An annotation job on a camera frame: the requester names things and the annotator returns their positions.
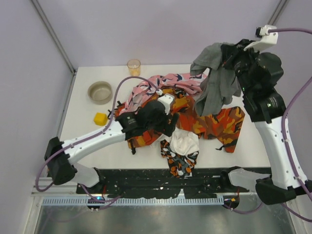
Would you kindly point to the orange translucent plastic cup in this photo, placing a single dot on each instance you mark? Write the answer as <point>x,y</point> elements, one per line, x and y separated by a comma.
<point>134,67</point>

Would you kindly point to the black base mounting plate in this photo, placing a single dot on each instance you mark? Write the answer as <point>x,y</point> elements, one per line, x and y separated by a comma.
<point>161,184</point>

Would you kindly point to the grey cloth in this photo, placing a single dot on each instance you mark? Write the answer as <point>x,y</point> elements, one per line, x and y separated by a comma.
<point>220,85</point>

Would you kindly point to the yellow foam cube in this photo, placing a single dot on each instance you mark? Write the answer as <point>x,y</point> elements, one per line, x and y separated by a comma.
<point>100,119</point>

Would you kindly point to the grey ceramic bowl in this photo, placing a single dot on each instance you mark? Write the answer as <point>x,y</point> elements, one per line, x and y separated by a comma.
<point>100,92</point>

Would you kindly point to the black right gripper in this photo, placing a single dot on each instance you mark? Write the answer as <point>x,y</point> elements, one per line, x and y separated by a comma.
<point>229,54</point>

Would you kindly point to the black orange white camouflage cloth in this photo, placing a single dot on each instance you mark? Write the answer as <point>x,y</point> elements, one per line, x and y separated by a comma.
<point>179,165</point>

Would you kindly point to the left aluminium frame post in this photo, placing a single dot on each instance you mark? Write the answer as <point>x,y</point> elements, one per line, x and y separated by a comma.
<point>43,17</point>

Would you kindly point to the aluminium frame post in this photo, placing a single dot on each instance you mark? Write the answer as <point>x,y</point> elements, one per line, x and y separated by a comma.
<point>43,17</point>
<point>277,12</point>

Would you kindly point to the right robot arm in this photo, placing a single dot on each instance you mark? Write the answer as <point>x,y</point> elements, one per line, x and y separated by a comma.
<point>257,74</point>

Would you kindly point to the white slotted cable duct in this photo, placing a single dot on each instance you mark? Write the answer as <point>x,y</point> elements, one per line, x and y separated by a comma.
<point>83,200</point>

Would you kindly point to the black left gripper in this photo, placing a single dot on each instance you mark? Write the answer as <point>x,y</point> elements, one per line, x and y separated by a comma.
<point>170,123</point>

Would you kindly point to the right aluminium frame post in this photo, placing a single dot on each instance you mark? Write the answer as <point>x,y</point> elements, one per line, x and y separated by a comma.
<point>277,12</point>

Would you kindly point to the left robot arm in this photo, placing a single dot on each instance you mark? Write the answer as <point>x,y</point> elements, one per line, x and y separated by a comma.
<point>62,156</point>

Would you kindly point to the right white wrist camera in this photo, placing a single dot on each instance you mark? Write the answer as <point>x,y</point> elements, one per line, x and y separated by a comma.
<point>268,38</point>

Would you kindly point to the pink patterned cloth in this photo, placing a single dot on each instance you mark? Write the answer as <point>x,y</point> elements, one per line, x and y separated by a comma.
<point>146,89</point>

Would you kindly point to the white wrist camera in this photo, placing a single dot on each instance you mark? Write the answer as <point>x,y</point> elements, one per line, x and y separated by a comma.
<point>167,101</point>
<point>268,38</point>

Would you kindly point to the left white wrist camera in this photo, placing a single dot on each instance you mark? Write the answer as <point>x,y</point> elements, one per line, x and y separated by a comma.
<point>167,101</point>

